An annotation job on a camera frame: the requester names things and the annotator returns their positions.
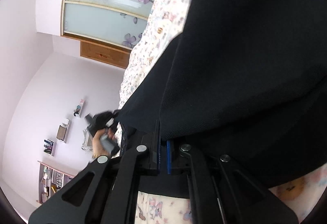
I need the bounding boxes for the black pants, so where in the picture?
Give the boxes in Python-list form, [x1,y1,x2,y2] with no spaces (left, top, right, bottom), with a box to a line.
[118,0,326,188]

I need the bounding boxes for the person left hand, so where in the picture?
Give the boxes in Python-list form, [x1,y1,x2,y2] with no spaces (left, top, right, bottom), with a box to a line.
[92,128,116,159]

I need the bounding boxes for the pink desk shelf unit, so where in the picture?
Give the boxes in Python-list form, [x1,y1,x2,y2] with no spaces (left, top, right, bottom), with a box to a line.
[37,161,75,205]

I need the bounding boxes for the wooden door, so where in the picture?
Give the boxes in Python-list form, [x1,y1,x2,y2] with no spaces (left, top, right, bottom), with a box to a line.
[80,41,131,69]

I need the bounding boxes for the bear print blanket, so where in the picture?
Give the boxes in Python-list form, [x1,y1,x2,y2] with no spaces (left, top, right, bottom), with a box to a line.
[120,0,326,223]

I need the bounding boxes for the white wall shelf with box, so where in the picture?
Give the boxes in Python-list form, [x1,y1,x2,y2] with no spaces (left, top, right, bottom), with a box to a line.
[56,119,70,142]

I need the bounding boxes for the white wall shelf with books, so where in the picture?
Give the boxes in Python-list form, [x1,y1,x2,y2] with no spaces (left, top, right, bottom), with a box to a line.
[43,139,55,156]

